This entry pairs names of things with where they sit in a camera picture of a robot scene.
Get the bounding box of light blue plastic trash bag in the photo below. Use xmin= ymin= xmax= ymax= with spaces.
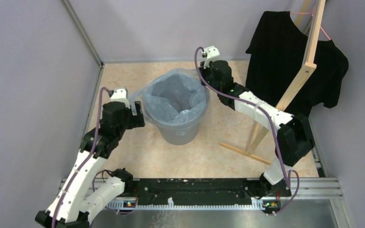
xmin=129 ymin=68 xmax=211 ymax=136

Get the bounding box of grey plastic trash bin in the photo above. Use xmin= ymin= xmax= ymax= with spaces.
xmin=143 ymin=73 xmax=210 ymax=146

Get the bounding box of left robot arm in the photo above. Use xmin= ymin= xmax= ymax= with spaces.
xmin=35 ymin=101 xmax=145 ymax=228

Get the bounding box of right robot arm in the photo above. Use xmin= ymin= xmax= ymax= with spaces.
xmin=195 ymin=60 xmax=315 ymax=199

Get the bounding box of black t-shirt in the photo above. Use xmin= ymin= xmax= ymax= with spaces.
xmin=246 ymin=11 xmax=349 ymax=116

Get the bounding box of pink clothes hanger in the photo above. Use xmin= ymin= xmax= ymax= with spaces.
xmin=290 ymin=7 xmax=331 ymax=40

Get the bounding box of wooden clothes stand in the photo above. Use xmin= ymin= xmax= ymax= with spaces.
xmin=220 ymin=0 xmax=326 ymax=165

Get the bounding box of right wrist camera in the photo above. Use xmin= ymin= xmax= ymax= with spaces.
xmin=201 ymin=46 xmax=220 ymax=69

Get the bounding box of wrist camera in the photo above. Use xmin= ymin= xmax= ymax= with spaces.
xmin=201 ymin=46 xmax=220 ymax=69
xmin=110 ymin=87 xmax=131 ymax=109

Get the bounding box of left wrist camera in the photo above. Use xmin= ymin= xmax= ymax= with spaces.
xmin=110 ymin=87 xmax=131 ymax=109

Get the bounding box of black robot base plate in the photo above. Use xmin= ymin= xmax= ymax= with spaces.
xmin=120 ymin=178 xmax=291 ymax=206

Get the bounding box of grey slotted cable duct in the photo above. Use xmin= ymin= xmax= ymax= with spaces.
xmin=106 ymin=199 xmax=265 ymax=211

